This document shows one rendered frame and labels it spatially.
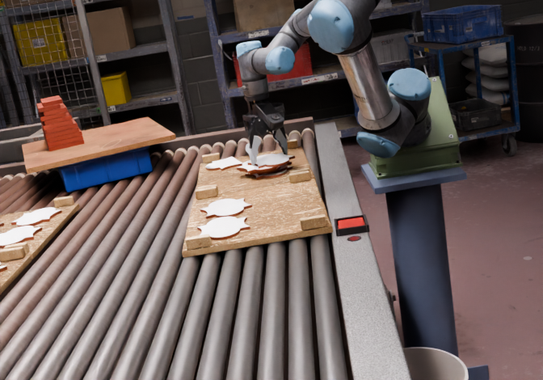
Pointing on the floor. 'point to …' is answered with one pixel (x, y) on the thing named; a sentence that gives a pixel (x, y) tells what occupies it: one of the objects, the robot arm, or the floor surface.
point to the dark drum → (528, 75)
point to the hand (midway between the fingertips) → (271, 159)
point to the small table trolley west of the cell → (477, 86)
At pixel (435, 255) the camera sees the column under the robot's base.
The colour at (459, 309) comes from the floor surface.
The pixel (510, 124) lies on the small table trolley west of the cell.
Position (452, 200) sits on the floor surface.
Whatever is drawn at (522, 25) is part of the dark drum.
